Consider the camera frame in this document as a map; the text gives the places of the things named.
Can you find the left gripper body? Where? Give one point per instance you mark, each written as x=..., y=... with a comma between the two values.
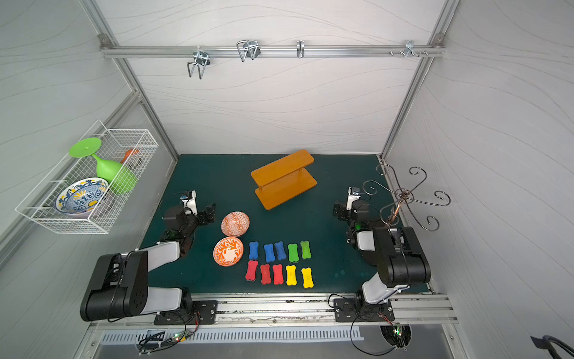
x=205, y=213

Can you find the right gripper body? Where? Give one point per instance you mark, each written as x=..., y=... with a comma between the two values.
x=340, y=210

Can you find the blue eraser bottom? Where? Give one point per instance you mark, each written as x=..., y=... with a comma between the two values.
x=269, y=253
x=280, y=250
x=253, y=251

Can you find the green eraser bottom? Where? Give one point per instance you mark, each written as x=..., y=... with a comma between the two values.
x=305, y=250
x=293, y=254

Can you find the orange wooden two-tier shelf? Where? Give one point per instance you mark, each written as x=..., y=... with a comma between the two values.
x=284, y=179

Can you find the pink eraser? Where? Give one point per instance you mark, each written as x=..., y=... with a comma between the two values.
x=251, y=274

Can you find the yellow eraser top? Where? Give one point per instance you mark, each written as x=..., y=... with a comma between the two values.
x=307, y=278
x=291, y=279

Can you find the red eraser top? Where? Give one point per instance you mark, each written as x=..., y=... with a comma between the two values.
x=278, y=277
x=265, y=274

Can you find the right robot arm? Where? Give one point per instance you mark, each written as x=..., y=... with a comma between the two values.
x=395, y=252

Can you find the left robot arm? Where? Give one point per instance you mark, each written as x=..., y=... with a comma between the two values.
x=119, y=285

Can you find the orange geometric pattern bowl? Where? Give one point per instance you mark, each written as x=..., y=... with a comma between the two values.
x=235, y=224

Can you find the orange floral pattern bowl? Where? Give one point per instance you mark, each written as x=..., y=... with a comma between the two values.
x=228, y=251

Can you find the metal scroll hook stand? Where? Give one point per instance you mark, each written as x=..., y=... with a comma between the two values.
x=403, y=197

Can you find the green plastic wine glass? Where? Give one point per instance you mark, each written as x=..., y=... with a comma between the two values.
x=120, y=178

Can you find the orange utensil in basket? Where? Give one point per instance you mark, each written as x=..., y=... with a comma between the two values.
x=129, y=153

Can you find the white vent strip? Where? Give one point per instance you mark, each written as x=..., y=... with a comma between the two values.
x=205, y=335

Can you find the blue yellow ceramic bowl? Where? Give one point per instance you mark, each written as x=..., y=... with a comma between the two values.
x=82, y=196

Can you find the double prong metal hook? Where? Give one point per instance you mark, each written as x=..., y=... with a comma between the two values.
x=200, y=61

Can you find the small metal hook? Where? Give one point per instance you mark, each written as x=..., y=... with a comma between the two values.
x=300, y=49

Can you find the looped metal hook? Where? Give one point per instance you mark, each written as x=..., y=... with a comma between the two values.
x=248, y=49

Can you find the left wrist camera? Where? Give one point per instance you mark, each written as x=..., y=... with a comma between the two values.
x=188, y=199

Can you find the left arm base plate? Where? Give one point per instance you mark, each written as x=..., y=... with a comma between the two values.
x=204, y=312

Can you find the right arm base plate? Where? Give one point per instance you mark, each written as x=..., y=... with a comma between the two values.
x=352, y=310

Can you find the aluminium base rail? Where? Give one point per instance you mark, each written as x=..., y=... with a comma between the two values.
x=315, y=309

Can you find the white wire basket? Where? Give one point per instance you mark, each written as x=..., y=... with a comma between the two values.
x=39, y=205

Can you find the aluminium crossbar rail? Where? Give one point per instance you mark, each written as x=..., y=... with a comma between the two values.
x=286, y=51

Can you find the right metal bracket hook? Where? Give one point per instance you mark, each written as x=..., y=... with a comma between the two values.
x=409, y=51

